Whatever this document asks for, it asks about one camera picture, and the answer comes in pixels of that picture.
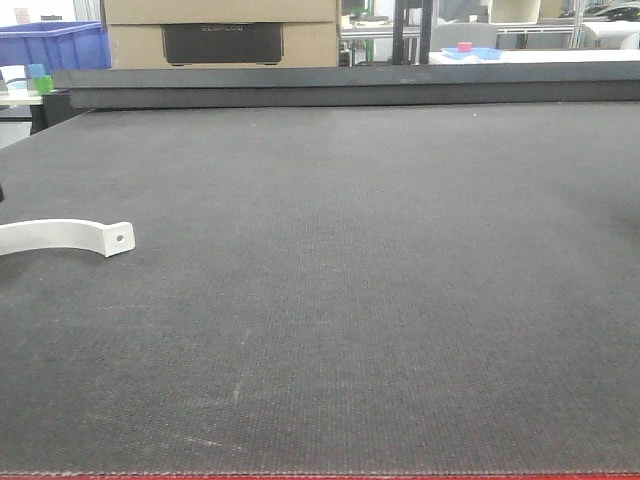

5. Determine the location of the white curved PVC pipe clamp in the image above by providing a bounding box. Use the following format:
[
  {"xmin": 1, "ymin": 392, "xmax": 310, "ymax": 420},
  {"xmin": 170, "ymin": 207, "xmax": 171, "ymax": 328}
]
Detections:
[{"xmin": 1, "ymin": 219, "xmax": 136, "ymax": 258}]

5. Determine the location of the pink cube block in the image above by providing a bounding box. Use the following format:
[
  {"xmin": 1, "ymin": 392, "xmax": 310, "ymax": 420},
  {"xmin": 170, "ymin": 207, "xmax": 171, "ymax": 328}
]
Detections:
[{"xmin": 457, "ymin": 42, "xmax": 473, "ymax": 53}]

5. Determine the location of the large brown cardboard box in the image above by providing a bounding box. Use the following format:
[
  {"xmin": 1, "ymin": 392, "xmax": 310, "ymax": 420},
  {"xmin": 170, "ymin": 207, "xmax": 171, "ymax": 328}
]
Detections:
[{"xmin": 101, "ymin": 1, "xmax": 341, "ymax": 70}]

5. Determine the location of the blue plastic crate on table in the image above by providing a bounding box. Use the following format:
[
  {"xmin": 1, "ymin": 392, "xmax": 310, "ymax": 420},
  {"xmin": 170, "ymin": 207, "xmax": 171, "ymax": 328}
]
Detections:
[{"xmin": 0, "ymin": 21, "xmax": 111, "ymax": 72}]

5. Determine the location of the light blue cube block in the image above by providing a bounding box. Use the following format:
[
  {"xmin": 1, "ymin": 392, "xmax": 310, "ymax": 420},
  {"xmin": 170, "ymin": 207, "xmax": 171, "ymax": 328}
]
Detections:
[{"xmin": 27, "ymin": 64, "xmax": 47, "ymax": 79}]

